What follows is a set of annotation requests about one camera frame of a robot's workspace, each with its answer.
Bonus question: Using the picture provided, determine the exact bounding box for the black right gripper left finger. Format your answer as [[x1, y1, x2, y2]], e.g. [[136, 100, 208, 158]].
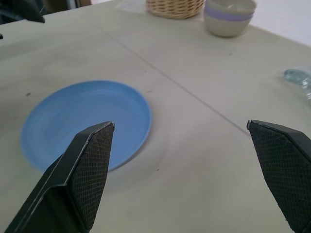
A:
[[4, 120, 115, 233]]

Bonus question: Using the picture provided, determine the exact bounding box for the lavender bowl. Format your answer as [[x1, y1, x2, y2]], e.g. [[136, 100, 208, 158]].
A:
[[204, 3, 256, 23]]

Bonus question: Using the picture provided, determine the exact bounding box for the clear glass object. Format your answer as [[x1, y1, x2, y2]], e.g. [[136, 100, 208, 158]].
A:
[[281, 67, 311, 100]]

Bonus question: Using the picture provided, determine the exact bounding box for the woven wicker basket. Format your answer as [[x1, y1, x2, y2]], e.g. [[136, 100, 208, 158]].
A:
[[145, 0, 206, 19]]

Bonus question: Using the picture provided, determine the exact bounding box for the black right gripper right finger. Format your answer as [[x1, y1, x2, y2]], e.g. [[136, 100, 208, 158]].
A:
[[246, 119, 311, 233]]

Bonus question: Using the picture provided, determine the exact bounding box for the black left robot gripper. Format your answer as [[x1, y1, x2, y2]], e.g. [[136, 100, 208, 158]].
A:
[[0, 0, 46, 25]]

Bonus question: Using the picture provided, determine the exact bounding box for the blue round plate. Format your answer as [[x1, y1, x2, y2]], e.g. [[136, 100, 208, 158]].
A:
[[20, 80, 153, 172]]

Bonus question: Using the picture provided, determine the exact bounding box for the beige bowl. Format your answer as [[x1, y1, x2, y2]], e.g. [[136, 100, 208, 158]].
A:
[[203, 10, 251, 38]]

